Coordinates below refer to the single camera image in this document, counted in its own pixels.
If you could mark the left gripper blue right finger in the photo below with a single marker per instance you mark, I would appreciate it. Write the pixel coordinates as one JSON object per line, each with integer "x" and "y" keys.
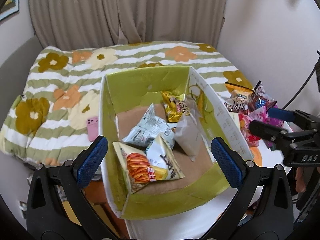
{"x": 273, "y": 216}

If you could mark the pink snack bag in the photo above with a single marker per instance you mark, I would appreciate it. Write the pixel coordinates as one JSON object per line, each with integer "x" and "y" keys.
{"x": 252, "y": 140}

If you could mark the floral striped green quilt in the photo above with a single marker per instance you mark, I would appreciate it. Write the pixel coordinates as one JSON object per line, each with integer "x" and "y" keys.
{"x": 47, "y": 122}

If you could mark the grey headboard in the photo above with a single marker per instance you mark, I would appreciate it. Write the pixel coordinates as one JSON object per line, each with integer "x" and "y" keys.
{"x": 15, "y": 70}

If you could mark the translucent pink packet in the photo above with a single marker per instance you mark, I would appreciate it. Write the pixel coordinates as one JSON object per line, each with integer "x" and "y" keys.
{"x": 187, "y": 131}

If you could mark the pink smartphone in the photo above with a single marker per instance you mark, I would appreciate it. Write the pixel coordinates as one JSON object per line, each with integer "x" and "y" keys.
{"x": 92, "y": 128}

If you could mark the person right hand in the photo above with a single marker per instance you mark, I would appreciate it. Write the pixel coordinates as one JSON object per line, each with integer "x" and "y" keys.
{"x": 300, "y": 180}

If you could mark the green cardboard box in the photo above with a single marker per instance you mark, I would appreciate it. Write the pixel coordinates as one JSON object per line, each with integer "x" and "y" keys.
{"x": 124, "y": 98}

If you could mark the purple chip bag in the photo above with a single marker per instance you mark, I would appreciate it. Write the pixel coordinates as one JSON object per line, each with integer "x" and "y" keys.
{"x": 261, "y": 115}

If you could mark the orange fries snack bag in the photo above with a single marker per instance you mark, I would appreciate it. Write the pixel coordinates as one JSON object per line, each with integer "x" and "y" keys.
{"x": 137, "y": 169}

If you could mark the white persimmon print tablecloth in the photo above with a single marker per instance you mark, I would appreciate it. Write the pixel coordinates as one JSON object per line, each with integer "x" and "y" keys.
{"x": 191, "y": 224}

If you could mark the grey purple snack bag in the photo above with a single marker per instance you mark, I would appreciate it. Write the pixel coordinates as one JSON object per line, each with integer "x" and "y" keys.
{"x": 259, "y": 98}

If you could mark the gold chocolate snack bag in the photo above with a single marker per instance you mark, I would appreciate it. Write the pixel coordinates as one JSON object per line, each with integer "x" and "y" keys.
{"x": 175, "y": 106}

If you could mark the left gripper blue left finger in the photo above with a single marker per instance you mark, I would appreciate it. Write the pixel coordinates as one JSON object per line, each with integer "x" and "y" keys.
{"x": 57, "y": 207}

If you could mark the orange yellow snack bag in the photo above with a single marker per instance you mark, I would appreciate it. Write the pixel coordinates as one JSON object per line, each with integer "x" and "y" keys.
{"x": 238, "y": 92}

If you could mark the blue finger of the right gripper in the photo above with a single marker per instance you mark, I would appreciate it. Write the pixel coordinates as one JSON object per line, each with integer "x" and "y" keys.
{"x": 287, "y": 116}
{"x": 272, "y": 134}

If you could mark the white noodle snack bag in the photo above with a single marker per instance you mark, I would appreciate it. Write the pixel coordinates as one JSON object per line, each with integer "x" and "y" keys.
{"x": 162, "y": 163}

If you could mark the framed houses picture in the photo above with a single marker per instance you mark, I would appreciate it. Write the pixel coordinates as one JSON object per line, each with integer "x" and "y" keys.
{"x": 10, "y": 7}

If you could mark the grey white snack bag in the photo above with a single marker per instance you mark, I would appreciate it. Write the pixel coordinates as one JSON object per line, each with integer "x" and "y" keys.
{"x": 148, "y": 128}

